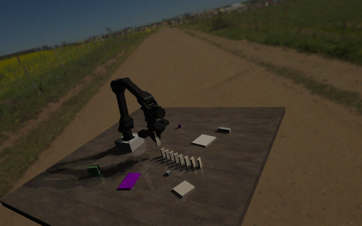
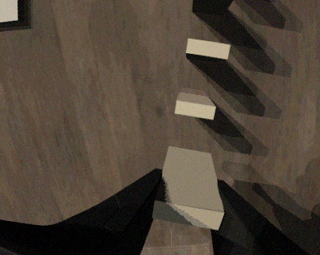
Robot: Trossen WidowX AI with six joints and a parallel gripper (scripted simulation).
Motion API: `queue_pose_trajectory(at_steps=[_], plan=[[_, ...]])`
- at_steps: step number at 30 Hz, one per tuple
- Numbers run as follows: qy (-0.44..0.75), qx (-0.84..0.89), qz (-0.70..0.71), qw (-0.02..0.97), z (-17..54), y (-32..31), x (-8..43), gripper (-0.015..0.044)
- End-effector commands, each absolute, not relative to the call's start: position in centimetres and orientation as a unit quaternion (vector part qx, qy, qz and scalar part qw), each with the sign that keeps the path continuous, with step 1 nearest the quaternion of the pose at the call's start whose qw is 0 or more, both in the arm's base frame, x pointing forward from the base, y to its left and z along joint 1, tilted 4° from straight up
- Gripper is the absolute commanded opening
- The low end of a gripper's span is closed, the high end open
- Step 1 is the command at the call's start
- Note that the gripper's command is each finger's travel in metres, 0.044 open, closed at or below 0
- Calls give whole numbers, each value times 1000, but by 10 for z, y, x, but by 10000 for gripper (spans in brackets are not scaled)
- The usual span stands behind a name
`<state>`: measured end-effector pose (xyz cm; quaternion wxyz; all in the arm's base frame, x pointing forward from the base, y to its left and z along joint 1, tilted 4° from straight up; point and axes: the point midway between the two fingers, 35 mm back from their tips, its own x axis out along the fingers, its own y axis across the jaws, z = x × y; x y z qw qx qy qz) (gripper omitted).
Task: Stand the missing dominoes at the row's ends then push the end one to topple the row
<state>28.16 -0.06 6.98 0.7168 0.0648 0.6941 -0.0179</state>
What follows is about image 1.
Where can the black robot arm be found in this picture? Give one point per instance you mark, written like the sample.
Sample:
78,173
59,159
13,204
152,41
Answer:
144,99

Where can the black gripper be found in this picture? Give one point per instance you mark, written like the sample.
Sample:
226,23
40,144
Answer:
145,133

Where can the green block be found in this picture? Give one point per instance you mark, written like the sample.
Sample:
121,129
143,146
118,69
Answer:
94,170

